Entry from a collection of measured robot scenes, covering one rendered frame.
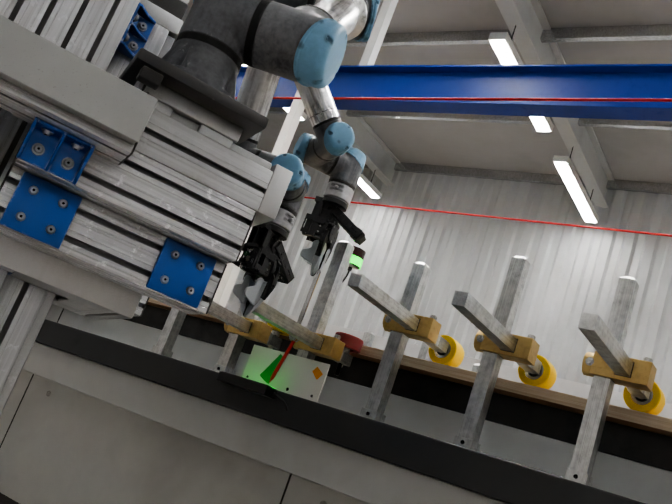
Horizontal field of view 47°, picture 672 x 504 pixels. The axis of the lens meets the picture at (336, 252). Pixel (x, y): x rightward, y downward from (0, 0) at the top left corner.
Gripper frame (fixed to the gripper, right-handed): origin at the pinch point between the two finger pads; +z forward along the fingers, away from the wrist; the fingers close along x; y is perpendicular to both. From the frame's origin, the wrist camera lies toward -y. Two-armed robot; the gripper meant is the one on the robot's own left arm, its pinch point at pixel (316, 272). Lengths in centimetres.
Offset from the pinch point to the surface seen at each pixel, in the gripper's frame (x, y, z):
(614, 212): -734, -87, -353
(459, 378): -7.9, -42.6, 13.3
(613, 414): 5, -78, 12
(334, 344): -2.1, -10.9, 16.0
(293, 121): -143, 88, -104
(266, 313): 19.8, 1.0, 17.4
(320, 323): -5.7, -4.4, 11.5
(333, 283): -5.2, -3.9, 0.3
